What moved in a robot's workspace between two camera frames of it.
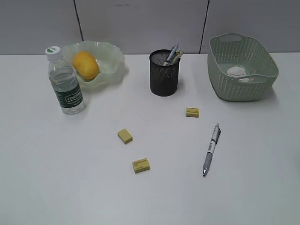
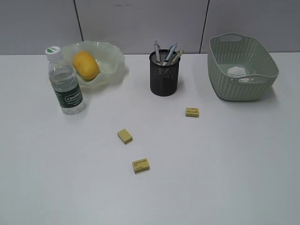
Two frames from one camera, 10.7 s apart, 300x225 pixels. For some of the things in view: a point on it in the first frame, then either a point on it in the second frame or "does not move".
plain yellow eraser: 125,136 does not move
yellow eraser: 192,112 does not move
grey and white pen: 214,138 to 157,51
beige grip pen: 179,54 does not move
